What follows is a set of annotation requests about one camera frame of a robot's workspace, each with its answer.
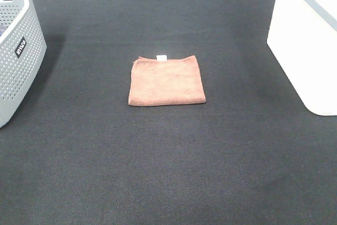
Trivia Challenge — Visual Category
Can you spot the brown towel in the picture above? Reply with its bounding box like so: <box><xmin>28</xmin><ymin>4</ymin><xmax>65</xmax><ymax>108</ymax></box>
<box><xmin>128</xmin><ymin>55</ymin><xmax>206</xmax><ymax>106</ymax></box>

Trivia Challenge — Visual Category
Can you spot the black fabric table mat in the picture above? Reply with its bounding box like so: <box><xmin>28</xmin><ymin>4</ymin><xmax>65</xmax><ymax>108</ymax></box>
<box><xmin>1</xmin><ymin>0</ymin><xmax>336</xmax><ymax>224</ymax></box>

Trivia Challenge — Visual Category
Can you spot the white storage box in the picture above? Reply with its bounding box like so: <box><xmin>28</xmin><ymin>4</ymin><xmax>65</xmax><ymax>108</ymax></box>
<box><xmin>267</xmin><ymin>0</ymin><xmax>336</xmax><ymax>116</ymax></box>

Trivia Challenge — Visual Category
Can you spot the grey perforated laundry basket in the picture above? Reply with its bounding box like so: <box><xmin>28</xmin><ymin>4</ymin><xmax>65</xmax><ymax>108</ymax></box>
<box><xmin>1</xmin><ymin>0</ymin><xmax>47</xmax><ymax>126</ymax></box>

